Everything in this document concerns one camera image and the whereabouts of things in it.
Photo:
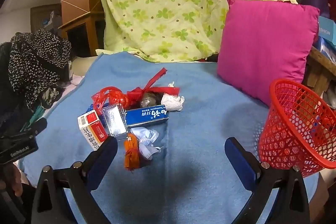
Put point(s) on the blue toothpaste box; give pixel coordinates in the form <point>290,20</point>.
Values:
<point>147,116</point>

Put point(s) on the black polka dot cloth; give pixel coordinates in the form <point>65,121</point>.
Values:
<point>34,64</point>

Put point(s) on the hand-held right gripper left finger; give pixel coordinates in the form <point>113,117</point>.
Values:
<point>105,153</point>

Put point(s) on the white plastic bag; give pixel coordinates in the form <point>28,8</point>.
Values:
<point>172,103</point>

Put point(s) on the white and blue face mask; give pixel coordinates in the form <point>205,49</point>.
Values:
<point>145,145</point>

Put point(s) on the red and white medicine box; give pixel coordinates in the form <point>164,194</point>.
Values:
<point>92,129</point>

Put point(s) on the person's left hand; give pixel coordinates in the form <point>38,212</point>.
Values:
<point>13,179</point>

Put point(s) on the red mesh plastic basket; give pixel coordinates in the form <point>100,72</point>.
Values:
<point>286,134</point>

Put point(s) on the dark clothes pile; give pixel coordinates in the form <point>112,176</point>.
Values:
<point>10,113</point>

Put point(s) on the blue blanket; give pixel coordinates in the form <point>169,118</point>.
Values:
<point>197,140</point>

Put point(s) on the pink pillow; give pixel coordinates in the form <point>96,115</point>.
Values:
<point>262,48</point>

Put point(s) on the light blue shoe box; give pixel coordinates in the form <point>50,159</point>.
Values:
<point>326,29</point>

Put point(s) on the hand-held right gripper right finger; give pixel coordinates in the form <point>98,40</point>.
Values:
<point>236,153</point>

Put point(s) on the green clover print quilt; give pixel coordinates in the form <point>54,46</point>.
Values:
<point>170,8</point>

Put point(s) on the rough wooden table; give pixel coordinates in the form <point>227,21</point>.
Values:
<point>319,69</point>

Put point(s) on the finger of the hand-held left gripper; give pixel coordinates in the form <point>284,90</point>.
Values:
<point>38,125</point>

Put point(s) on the red plastic bag with ribbons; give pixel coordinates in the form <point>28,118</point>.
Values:
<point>155,81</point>

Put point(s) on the silver foil box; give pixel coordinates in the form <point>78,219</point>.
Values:
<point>114,120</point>

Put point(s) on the cream pillow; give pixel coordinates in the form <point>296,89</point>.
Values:
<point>81,66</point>

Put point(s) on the dark plastic bundle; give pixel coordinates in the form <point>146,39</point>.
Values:
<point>149,102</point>

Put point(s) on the red crumpled plastic bag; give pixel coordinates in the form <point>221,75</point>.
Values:
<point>113,98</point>

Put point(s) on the orange crumpled wrapper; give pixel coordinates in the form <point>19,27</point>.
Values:
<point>132,153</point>

